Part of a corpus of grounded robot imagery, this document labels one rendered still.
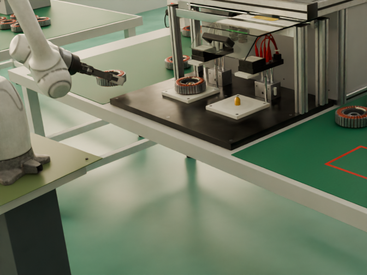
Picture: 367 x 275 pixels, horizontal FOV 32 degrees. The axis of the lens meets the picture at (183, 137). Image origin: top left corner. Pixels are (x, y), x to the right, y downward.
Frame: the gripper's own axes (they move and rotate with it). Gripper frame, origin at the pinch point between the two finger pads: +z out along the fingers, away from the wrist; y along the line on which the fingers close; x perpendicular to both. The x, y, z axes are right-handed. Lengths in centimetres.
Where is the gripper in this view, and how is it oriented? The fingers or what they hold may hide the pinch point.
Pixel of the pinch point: (110, 77)
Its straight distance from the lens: 242.9
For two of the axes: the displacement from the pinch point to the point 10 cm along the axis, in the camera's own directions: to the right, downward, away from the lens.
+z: 7.0, 2.0, 6.8
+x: -3.1, 9.5, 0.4
